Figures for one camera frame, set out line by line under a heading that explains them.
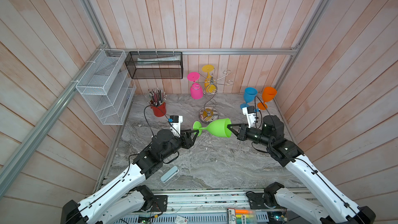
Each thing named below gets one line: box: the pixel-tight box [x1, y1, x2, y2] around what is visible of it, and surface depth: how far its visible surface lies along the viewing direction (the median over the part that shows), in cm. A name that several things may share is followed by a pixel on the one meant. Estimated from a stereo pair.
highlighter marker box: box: [226, 208, 257, 224], surface depth 70 cm
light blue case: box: [160, 165, 180, 184], surface depth 81 cm
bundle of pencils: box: [146, 87, 167, 107], surface depth 101 cm
